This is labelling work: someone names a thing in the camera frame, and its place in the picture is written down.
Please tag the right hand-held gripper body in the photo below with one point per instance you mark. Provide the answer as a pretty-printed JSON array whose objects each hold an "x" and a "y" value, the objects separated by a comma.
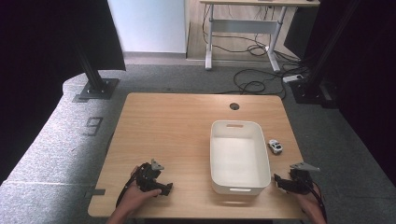
[{"x": 301, "y": 182}]

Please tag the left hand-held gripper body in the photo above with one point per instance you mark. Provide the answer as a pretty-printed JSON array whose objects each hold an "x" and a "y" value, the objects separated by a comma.
[{"x": 147, "y": 179}]

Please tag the white toy car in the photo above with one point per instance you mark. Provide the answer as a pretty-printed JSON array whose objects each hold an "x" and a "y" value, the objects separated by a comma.
[{"x": 275, "y": 146}]

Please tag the white plastic storage bin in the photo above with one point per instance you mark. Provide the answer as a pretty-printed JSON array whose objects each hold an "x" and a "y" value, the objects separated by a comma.
[{"x": 238, "y": 155}]

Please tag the person's left hand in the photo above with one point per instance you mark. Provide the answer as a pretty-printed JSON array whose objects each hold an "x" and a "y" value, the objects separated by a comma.
[{"x": 137, "y": 199}]

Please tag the person's right hand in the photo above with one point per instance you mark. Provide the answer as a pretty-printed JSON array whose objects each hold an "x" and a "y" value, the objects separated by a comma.
[{"x": 311, "y": 202}]

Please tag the black metal stand with base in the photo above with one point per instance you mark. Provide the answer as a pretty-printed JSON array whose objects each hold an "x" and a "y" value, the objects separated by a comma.
[
  {"x": 96, "y": 85},
  {"x": 314, "y": 84}
]

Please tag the white power strip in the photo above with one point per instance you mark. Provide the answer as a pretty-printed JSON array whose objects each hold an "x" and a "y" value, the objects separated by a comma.
[{"x": 292, "y": 78}]

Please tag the black curtain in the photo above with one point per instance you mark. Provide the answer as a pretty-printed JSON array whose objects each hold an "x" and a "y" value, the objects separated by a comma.
[
  {"x": 370, "y": 77},
  {"x": 37, "y": 62}
]

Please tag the white panel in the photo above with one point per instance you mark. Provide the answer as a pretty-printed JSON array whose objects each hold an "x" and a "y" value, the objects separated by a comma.
[{"x": 149, "y": 25}]

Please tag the wooden desk with white legs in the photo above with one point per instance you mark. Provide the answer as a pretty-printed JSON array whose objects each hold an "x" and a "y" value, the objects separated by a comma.
[{"x": 246, "y": 26}]

